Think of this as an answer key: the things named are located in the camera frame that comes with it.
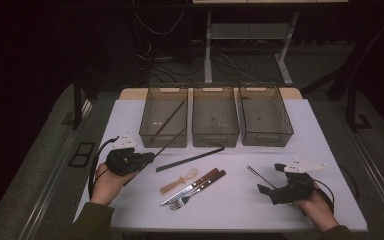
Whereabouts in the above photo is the metal floor rail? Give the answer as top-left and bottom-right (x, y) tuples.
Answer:
(19, 99), (93, 240)
(346, 129), (384, 231)

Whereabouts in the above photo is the thin black cable loop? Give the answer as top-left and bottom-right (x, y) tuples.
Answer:
(339, 164), (361, 202)

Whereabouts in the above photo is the translucent amber plastic spoon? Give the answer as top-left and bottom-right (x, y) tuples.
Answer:
(159, 167), (199, 196)

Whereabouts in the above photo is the hand-held gripper black cable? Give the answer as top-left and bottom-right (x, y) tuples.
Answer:
(313, 179), (336, 214)
(87, 135), (119, 201)

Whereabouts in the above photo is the black floor frame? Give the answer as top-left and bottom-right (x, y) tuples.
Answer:
(67, 141), (96, 168)

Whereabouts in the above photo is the black chopstick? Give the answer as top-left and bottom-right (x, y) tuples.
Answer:
(155, 147), (226, 173)
(155, 146), (226, 173)

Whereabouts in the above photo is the wooden-handled fork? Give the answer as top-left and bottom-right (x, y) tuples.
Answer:
(169, 169), (227, 211)

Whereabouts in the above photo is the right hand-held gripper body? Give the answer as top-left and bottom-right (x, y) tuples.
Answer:
(269, 157), (328, 205)

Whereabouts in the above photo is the person's right hand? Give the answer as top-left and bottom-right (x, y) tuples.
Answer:
(291, 186), (341, 233)

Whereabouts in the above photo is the left hand-held gripper black cable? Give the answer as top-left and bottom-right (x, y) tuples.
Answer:
(87, 135), (119, 201)

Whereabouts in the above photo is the bundle of black floor cables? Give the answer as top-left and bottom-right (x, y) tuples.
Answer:
(143, 39), (281, 84)

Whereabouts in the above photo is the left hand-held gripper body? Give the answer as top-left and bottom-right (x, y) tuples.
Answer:
(104, 133), (146, 177)

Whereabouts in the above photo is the black tripod stand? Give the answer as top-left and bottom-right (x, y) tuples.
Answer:
(300, 13), (384, 102)

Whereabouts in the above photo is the right hand-held gripper black cable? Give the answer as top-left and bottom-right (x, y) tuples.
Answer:
(313, 179), (336, 214)

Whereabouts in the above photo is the white table cover sheet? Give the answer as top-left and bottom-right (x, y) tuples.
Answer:
(72, 98), (368, 233)

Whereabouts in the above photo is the white metal desk frame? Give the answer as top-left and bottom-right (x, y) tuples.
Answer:
(192, 0), (349, 87)

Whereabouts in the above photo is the smoky transparent plastic bin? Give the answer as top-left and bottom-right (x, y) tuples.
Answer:
(238, 84), (295, 148)
(191, 85), (241, 148)
(138, 85), (189, 149)

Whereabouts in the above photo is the white floor cable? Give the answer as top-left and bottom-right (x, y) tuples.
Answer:
(218, 52), (268, 84)

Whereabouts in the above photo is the wooden-handled table knife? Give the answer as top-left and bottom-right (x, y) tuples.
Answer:
(160, 167), (220, 207)

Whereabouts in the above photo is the black stand post with base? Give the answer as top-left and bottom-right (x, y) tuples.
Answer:
(345, 81), (374, 133)

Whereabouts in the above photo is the person's left hand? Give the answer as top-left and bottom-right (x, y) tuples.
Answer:
(89, 162), (139, 206)

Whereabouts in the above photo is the white hanging cable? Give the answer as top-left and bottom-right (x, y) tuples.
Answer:
(134, 11), (185, 36)

